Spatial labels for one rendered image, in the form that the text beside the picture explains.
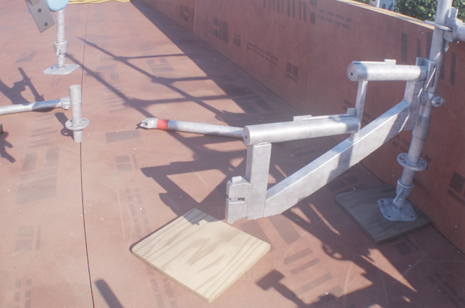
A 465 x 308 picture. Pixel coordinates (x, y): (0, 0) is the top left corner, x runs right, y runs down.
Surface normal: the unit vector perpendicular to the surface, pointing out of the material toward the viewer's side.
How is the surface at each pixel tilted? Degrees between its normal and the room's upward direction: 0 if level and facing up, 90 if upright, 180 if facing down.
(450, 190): 90
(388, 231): 0
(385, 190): 0
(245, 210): 90
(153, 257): 0
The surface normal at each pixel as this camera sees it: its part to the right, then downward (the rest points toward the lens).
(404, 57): -0.94, 0.09
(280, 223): 0.07, -0.90
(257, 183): 0.34, 0.43
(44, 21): 0.54, 0.50
